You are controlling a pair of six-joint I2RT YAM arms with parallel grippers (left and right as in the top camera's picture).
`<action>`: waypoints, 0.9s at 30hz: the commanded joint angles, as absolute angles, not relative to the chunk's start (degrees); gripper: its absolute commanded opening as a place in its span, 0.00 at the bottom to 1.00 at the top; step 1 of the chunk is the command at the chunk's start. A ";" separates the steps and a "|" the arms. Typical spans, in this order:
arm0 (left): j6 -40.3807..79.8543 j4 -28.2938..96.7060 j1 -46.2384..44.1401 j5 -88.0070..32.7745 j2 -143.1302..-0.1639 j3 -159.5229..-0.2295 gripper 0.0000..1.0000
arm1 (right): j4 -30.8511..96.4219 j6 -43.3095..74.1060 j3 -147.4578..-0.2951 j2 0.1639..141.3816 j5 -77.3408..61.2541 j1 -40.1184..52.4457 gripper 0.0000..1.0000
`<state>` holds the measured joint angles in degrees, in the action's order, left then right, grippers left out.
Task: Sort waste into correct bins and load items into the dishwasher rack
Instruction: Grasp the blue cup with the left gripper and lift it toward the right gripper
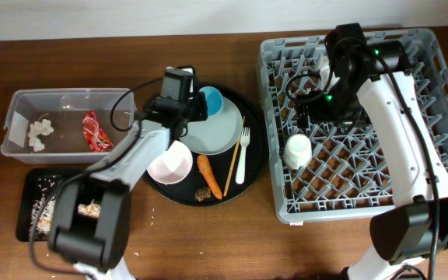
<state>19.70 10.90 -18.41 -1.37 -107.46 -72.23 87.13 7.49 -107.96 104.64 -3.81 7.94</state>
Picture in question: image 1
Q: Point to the light blue plastic cup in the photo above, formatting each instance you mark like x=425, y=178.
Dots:
x=213, y=99

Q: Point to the crumpled white tissue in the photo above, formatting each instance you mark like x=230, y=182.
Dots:
x=38, y=128

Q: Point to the white label in bin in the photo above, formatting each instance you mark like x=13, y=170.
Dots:
x=18, y=129

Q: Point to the pink bowl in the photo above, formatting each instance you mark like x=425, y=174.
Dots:
x=173, y=165

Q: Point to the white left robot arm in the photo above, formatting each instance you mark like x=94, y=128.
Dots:
x=91, y=219

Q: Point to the round black tray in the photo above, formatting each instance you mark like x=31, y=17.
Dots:
x=257, y=156

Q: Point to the light grey plate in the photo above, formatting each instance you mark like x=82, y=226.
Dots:
x=218, y=133

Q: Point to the black rectangular food tray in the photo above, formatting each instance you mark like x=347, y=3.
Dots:
x=38, y=184

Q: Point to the brown food scrap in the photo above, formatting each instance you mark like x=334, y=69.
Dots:
x=202, y=193

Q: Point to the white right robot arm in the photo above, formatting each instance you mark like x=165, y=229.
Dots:
x=378, y=78

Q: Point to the white plastic cup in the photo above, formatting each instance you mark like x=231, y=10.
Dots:
x=297, y=152

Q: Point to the grey dishwasher rack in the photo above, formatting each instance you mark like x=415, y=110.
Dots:
x=347, y=177

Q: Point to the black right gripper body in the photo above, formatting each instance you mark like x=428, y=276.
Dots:
x=336, y=105

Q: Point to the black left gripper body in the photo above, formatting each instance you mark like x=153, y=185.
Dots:
x=197, y=109

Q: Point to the white plastic fork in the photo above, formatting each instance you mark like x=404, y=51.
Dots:
x=241, y=167

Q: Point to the red snack wrapper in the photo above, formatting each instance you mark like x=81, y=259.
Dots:
x=95, y=137

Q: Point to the wooden chopstick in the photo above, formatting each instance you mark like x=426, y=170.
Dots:
x=233, y=160

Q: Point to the clear plastic waste bin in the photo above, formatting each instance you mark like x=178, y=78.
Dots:
x=65, y=108

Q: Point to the orange carrot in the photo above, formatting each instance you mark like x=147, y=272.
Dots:
x=205, y=169

